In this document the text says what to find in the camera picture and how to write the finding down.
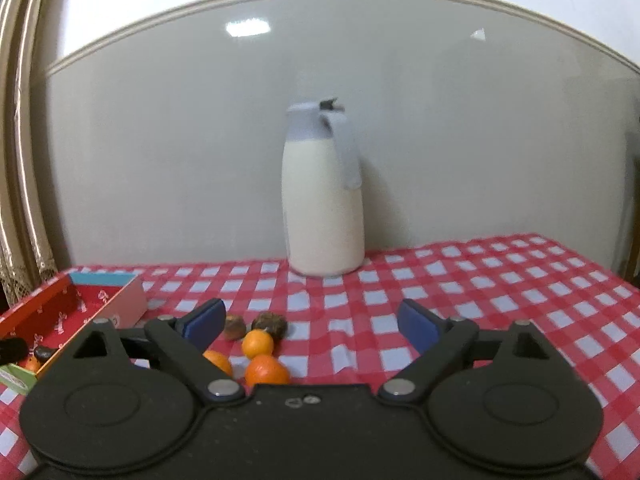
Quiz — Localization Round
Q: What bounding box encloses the red cardboard box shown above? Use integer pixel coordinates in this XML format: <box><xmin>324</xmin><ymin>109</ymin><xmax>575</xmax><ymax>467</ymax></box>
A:
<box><xmin>0</xmin><ymin>270</ymin><xmax>149</xmax><ymax>386</ymax></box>

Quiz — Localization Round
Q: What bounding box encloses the cream jug with grey lid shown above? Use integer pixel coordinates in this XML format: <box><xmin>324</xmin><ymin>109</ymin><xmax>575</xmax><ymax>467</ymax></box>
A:
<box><xmin>281</xmin><ymin>97</ymin><xmax>366</xmax><ymax>278</ymax></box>

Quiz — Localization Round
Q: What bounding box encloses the beige curtain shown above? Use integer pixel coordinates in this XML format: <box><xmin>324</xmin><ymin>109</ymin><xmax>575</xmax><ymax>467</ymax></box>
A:
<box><xmin>0</xmin><ymin>0</ymin><xmax>72</xmax><ymax>307</ymax></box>

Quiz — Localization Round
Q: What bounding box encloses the red checkered tablecloth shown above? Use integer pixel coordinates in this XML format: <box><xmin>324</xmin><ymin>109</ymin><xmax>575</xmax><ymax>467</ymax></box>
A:
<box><xmin>0</xmin><ymin>233</ymin><xmax>640</xmax><ymax>480</ymax></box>

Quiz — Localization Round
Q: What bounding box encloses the green box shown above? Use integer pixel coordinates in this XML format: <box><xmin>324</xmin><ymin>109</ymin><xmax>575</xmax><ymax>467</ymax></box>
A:
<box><xmin>0</xmin><ymin>364</ymin><xmax>39</xmax><ymax>396</ymax></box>

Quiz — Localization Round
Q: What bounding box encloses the large brown fruit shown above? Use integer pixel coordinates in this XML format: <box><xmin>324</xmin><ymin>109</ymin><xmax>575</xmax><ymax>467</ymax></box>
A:
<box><xmin>251</xmin><ymin>312</ymin><xmax>290</xmax><ymax>340</ymax></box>

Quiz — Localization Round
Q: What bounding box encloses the small brown fruit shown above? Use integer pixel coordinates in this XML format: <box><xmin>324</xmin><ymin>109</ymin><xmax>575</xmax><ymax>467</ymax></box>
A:
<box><xmin>223</xmin><ymin>315</ymin><xmax>247</xmax><ymax>341</ymax></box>

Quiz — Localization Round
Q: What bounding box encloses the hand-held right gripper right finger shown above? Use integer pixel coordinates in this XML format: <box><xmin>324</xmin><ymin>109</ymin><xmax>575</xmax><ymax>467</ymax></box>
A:
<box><xmin>377</xmin><ymin>298</ymin><xmax>552</xmax><ymax>404</ymax></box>

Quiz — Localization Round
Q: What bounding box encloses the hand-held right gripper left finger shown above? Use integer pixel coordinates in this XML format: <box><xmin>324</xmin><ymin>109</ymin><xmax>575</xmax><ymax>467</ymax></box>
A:
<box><xmin>74</xmin><ymin>298</ymin><xmax>247</xmax><ymax>403</ymax></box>

